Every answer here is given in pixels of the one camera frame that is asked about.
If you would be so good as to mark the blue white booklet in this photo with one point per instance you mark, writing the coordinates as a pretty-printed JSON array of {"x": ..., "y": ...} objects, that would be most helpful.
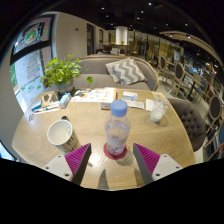
[{"x": 130, "y": 95}]

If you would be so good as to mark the white paper cup dark lettering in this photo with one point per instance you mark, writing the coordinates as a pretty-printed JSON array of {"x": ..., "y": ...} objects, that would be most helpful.
[{"x": 61, "y": 135}]

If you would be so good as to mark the clear water bottle blue cap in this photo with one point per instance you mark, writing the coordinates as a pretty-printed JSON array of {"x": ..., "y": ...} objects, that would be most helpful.
[{"x": 116, "y": 133}]

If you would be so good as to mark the blue white flat box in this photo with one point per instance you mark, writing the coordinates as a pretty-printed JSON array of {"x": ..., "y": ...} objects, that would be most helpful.
[{"x": 36, "y": 105}]

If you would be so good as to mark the window with festive decals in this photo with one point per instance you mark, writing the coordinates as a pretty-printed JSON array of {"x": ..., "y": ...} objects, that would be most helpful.
[{"x": 31, "y": 63}]

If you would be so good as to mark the yellow card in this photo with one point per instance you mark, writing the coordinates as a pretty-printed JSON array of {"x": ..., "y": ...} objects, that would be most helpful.
[{"x": 158, "y": 95}]

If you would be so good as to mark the small light blue box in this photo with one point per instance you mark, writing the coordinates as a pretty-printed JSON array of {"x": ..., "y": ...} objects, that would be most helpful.
[{"x": 64, "y": 100}]

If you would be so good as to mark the dark grey tufted armchair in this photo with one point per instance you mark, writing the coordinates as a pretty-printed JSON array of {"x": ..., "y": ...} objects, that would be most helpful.
[{"x": 191, "y": 121}]

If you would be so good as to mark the white printed brochure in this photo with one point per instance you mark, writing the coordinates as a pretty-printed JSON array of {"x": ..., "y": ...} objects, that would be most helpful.
[{"x": 90, "y": 95}]

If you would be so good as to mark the ceiling spot lights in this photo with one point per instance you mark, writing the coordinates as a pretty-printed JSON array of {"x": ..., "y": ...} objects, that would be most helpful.
[{"x": 149, "y": 4}]

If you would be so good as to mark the white teal pen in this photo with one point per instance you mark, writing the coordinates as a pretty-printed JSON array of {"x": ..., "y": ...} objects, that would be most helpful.
[{"x": 48, "y": 107}]

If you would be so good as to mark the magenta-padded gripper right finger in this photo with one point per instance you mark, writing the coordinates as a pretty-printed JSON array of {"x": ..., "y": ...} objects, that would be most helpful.
[{"x": 148, "y": 159}]

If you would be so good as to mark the white printed leaflet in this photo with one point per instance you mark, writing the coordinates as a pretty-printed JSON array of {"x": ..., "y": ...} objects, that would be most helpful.
[{"x": 135, "y": 104}]

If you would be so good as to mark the white paper sheet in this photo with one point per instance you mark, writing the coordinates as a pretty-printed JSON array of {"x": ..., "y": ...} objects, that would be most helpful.
[{"x": 149, "y": 104}]

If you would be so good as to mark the group of oval-back chairs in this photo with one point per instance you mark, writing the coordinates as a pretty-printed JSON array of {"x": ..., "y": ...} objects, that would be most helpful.
[{"x": 180, "y": 71}]

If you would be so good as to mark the grey curved sofa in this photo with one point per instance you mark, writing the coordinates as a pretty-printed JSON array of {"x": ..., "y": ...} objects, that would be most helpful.
[{"x": 96, "y": 66}]

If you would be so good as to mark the grey white chevron cushion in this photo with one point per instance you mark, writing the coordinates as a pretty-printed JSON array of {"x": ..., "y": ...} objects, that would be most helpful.
[{"x": 125, "y": 71}]

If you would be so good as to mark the person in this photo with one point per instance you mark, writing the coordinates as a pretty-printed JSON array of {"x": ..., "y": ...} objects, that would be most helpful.
[{"x": 106, "y": 48}]

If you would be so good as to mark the flat round red coaster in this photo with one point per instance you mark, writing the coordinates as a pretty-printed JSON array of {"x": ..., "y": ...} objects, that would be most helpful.
[{"x": 107, "y": 153}]

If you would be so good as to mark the white round pillar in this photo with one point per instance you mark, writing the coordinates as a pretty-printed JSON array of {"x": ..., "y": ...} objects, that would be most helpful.
[{"x": 121, "y": 35}]

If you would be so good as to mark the green potted plant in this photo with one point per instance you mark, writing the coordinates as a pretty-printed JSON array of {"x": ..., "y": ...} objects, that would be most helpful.
[{"x": 61, "y": 71}]

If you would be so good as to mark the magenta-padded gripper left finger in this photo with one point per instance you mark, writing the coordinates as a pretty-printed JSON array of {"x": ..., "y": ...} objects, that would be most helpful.
[{"x": 77, "y": 159}]

